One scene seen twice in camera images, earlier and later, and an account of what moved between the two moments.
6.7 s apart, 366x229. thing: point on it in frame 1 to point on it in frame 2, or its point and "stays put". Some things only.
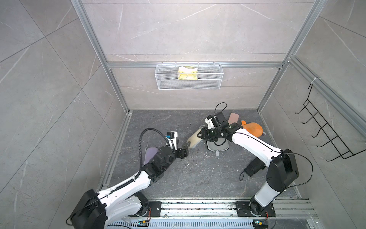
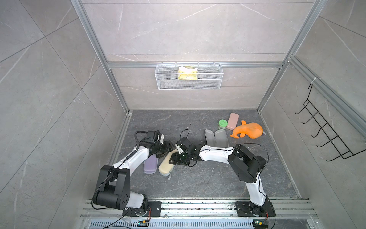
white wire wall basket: [188, 77] stays put
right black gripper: [204, 135] to [176, 157]
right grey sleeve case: [221, 144] stays put
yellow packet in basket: [188, 73] stays put
